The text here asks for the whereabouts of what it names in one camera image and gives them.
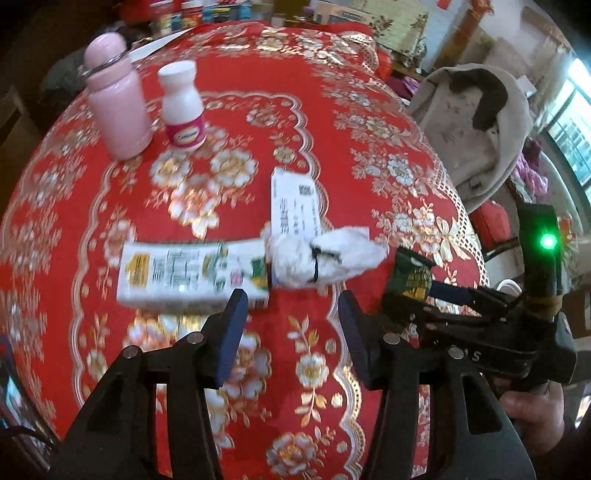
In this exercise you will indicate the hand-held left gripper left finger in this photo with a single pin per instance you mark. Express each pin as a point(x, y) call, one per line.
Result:
point(231, 341)

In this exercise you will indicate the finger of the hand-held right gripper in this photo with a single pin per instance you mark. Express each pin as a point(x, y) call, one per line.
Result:
point(448, 291)
point(415, 317)

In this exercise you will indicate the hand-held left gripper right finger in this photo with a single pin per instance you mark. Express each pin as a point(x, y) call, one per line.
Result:
point(355, 341)

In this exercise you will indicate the green snack packet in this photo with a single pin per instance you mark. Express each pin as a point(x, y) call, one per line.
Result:
point(411, 277)

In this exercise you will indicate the white printed milk carton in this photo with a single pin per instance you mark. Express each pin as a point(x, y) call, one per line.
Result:
point(175, 272)

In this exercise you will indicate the white tissue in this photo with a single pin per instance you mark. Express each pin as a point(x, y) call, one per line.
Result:
point(295, 258)

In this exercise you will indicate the person's right hand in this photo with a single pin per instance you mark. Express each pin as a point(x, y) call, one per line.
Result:
point(531, 415)

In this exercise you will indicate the red cushion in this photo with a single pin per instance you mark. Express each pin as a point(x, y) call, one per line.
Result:
point(491, 224)

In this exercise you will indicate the small white printed box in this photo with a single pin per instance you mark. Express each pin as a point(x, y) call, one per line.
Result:
point(295, 203)

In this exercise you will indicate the cream fleece coat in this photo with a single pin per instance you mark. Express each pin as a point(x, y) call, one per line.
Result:
point(461, 138)

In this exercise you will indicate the red floral tablecloth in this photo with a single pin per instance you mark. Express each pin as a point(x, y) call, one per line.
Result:
point(323, 115)

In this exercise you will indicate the white pill bottle pink label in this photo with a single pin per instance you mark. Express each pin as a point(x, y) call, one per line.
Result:
point(182, 110)

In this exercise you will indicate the pink insulated bottle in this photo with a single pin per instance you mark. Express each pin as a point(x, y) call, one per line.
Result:
point(115, 106)

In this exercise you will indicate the cream floral cloth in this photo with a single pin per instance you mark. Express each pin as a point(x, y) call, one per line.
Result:
point(401, 27)

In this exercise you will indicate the cardboard box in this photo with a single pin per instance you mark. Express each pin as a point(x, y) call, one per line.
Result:
point(334, 9)

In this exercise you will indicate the white paper sheet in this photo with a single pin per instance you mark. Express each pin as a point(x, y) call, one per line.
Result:
point(152, 46)

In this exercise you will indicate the dark cloth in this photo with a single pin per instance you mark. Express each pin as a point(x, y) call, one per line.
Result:
point(64, 69)

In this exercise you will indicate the red lidded jar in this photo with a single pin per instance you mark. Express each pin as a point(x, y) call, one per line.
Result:
point(161, 17)
point(191, 11)

